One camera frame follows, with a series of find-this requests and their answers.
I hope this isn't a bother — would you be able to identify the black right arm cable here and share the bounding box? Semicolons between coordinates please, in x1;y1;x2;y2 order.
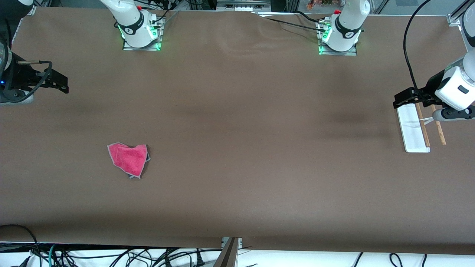
17;59;53;102

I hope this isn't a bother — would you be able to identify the white rack with wooden bars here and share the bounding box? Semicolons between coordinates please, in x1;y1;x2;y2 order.
396;103;447;153

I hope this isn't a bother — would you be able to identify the black tangled cable bundle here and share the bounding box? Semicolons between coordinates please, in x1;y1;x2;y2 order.
22;247;223;267

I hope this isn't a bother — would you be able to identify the black cable on table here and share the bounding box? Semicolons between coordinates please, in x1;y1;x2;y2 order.
256;10;331;32

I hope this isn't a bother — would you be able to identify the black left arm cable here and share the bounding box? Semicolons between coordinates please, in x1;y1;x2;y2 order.
404;0;433;94

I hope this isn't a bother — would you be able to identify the pink grey-edged towel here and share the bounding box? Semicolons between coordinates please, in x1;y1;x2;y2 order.
107;142;151;179

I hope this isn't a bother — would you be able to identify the orange background item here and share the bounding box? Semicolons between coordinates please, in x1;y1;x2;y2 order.
306;0;344;10

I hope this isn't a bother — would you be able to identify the grey power strip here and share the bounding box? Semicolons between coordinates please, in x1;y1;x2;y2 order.
217;0;272;12

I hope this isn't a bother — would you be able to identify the black looped floor cable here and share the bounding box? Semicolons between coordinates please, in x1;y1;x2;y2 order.
0;224;40;267

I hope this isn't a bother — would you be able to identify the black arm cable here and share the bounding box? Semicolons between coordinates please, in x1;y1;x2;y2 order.
17;59;53;102
404;0;433;94

